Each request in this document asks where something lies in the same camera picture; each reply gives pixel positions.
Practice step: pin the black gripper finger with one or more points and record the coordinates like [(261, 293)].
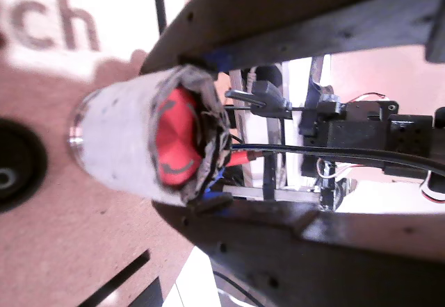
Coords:
[(330, 269), (278, 12)]

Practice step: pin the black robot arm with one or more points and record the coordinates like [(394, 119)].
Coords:
[(351, 131)]

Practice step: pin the black round disc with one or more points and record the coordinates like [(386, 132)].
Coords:
[(14, 168)]

